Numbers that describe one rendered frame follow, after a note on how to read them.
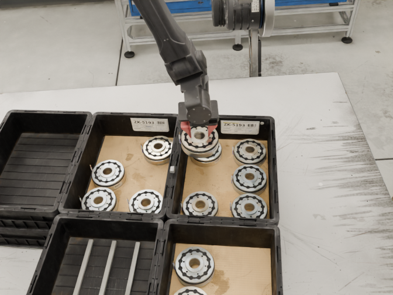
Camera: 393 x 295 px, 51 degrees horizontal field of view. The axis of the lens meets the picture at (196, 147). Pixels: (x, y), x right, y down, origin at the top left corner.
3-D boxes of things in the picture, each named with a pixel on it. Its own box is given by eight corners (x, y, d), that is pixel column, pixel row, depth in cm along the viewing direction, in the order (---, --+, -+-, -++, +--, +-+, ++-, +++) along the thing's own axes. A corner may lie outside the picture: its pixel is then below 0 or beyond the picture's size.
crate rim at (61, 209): (95, 116, 140) (93, 111, 139) (182, 118, 137) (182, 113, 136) (58, 217, 114) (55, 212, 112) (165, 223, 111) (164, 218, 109)
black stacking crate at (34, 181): (21, 133, 150) (9, 110, 142) (100, 136, 147) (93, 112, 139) (-27, 229, 124) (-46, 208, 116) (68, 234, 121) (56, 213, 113)
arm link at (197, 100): (199, 45, 92) (165, 59, 94) (203, 80, 85) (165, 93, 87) (218, 82, 101) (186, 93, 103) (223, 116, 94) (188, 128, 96)
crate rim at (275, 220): (182, 118, 137) (182, 113, 136) (273, 121, 134) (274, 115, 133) (165, 223, 111) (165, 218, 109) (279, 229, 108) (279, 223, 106)
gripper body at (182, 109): (219, 122, 104) (219, 101, 99) (178, 125, 105) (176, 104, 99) (217, 104, 109) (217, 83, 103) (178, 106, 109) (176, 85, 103)
